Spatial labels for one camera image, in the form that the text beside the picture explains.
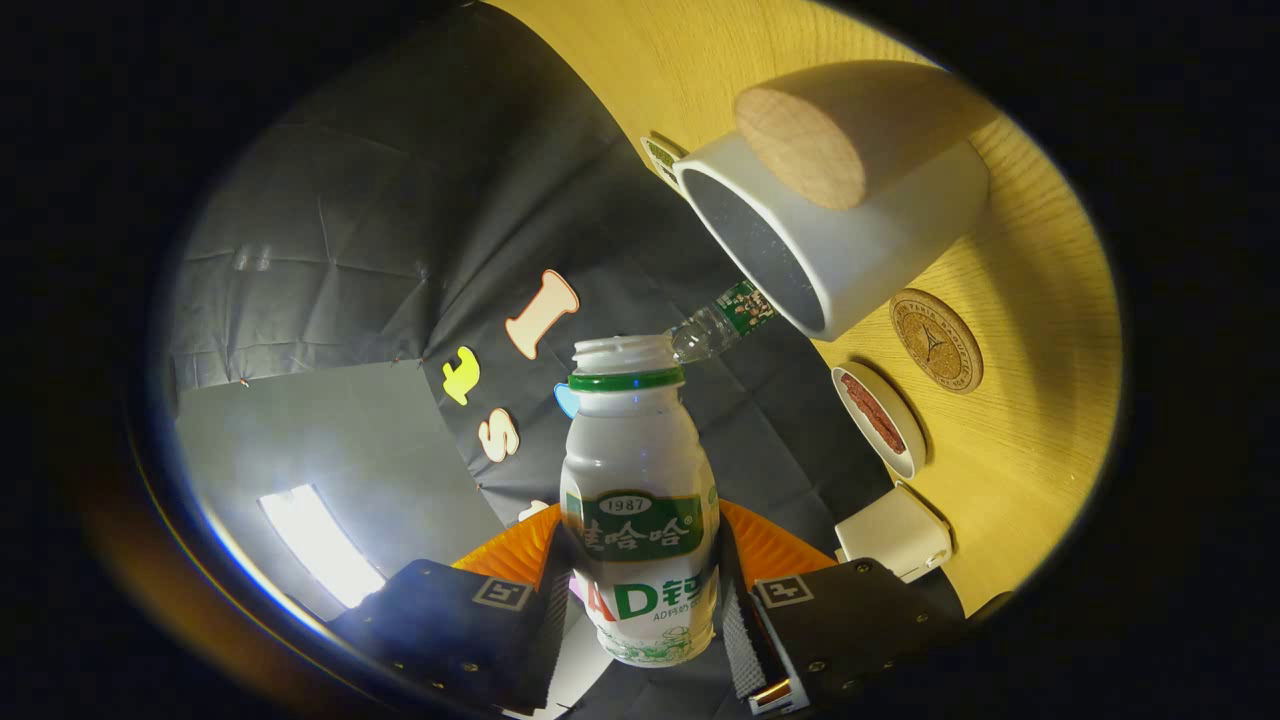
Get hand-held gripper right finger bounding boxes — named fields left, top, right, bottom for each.
left=716, top=500, right=966, bottom=716

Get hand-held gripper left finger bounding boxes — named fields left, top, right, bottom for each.
left=330, top=503, right=576, bottom=716

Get white juice bottle green label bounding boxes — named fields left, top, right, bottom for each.
left=560, top=335, right=721, bottom=668

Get round cork coaster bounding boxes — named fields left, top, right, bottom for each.
left=889, top=288, right=985, bottom=395

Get white cup with wooden handle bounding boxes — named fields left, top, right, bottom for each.
left=672, top=60, right=991, bottom=343

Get clear plastic water bottle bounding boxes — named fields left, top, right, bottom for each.
left=668, top=280, right=779, bottom=365

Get white toaster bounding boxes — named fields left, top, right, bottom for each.
left=835, top=483, right=953, bottom=584

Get ceiling light panel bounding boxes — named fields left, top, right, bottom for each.
left=258, top=484, right=387, bottom=609

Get round white plate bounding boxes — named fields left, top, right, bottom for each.
left=831, top=362, right=928, bottom=481

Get red meat slices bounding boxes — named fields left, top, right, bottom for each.
left=840, top=372, right=907, bottom=454

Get wooden table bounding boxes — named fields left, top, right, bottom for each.
left=490, top=0, right=1126, bottom=616

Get black backdrop cloth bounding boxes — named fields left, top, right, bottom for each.
left=165, top=0, right=901, bottom=720

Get white divided dish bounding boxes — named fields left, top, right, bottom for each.
left=640, top=134, right=691, bottom=191

